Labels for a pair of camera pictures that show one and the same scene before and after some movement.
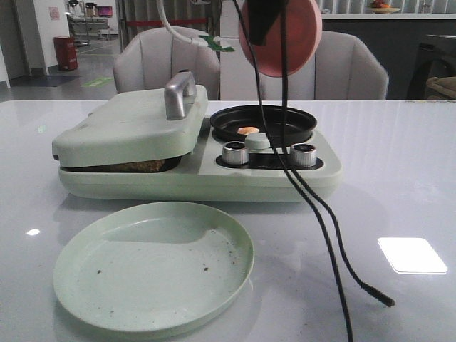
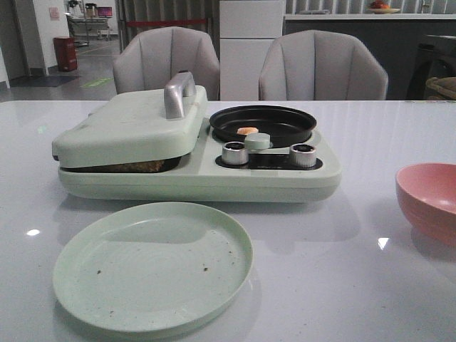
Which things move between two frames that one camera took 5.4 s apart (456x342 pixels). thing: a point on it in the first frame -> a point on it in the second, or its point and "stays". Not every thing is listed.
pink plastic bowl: (303, 37) -> (427, 192)
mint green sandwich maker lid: (137, 125) stays
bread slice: (157, 165) stays
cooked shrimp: (247, 130) stays
